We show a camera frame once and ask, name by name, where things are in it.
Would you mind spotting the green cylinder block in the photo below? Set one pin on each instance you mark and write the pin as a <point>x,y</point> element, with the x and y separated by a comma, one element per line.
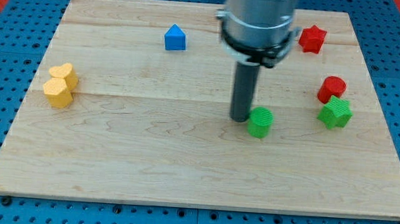
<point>260,122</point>

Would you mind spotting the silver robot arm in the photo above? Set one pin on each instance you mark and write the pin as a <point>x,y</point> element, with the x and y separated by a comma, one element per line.
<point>257,32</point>

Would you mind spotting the red star block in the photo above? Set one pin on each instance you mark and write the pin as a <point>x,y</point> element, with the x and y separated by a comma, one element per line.
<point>312,39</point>

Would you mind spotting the green star block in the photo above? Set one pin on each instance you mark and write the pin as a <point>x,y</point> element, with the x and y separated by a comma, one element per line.
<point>335,113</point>

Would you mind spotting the wooden board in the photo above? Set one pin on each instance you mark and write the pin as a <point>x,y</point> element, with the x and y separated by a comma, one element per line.
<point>150,126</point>

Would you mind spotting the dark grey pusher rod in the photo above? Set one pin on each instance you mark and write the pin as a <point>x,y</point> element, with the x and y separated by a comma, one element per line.
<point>243,91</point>

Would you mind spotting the blue triangle block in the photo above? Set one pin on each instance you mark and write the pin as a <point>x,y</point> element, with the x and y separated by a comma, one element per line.
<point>175,39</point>

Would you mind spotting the red cylinder block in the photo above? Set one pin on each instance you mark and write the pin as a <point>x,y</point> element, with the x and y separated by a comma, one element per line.
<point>331,86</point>

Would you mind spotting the yellow heart block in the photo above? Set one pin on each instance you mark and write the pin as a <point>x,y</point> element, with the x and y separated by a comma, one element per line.
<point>67,72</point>

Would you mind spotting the yellow hexagon block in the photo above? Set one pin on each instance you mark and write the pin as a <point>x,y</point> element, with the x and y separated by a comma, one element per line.
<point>57,92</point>

